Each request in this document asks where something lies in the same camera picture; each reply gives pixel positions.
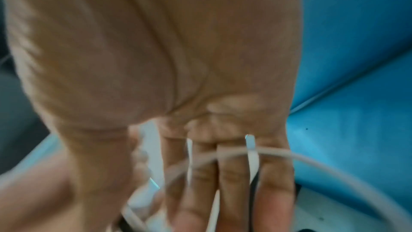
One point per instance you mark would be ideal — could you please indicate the white table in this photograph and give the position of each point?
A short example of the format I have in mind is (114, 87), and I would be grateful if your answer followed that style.
(322, 223)

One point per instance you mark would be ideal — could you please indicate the blue leather sofa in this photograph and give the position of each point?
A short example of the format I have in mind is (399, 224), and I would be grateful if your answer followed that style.
(354, 47)

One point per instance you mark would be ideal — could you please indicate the person's right hand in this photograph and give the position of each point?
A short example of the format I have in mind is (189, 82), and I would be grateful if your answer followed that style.
(145, 47)

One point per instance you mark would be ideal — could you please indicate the person's left hand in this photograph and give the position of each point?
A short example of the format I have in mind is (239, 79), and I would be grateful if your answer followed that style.
(35, 195)

